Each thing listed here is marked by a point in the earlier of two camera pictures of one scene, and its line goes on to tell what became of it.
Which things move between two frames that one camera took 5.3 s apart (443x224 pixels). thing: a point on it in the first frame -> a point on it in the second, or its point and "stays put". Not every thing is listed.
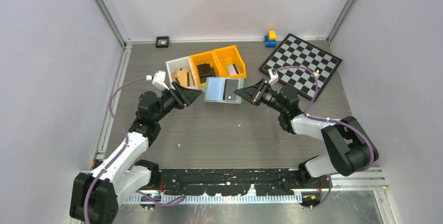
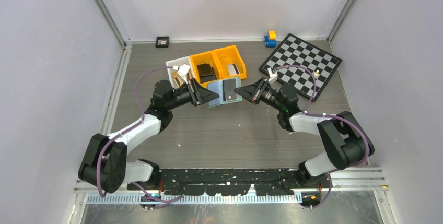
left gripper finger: [188, 95] -> [202, 95]
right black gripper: [250, 93] stays put
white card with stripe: [233, 69] stays put
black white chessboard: [293, 51] stays put
